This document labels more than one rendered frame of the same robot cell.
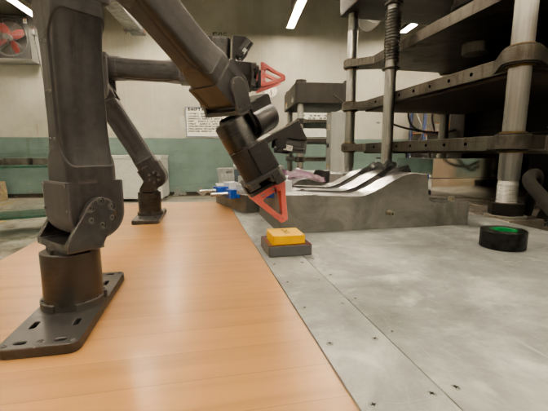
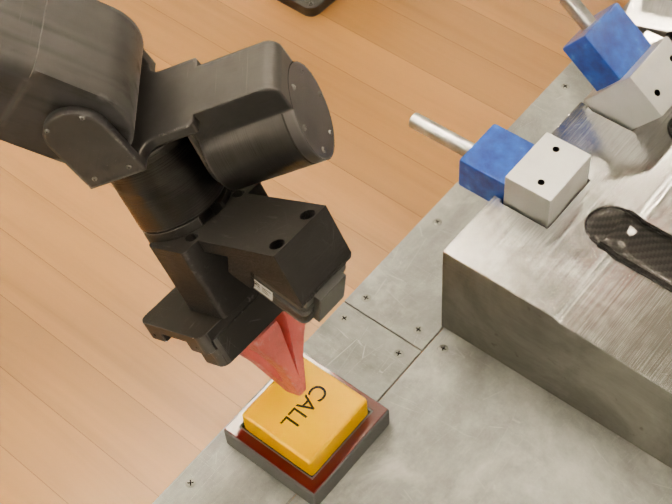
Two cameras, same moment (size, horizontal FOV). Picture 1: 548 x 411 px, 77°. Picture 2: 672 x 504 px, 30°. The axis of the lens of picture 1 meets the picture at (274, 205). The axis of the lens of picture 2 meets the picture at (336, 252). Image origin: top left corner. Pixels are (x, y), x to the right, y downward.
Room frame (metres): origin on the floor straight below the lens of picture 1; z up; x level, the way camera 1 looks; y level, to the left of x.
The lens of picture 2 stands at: (0.42, -0.38, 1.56)
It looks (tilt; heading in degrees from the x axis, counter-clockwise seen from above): 53 degrees down; 56
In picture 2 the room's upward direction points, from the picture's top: 5 degrees counter-clockwise
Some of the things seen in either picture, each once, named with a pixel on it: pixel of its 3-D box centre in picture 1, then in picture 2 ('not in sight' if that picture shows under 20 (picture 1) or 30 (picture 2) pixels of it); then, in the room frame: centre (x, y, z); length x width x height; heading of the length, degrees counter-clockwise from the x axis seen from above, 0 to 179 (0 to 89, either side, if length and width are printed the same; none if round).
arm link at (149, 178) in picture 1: (152, 181); not in sight; (0.98, 0.35, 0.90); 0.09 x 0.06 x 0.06; 11
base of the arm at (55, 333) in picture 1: (72, 277); not in sight; (0.39, 0.24, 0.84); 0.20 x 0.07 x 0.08; 11
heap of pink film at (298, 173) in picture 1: (292, 176); not in sight; (1.26, -0.07, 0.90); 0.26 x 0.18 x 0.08; 120
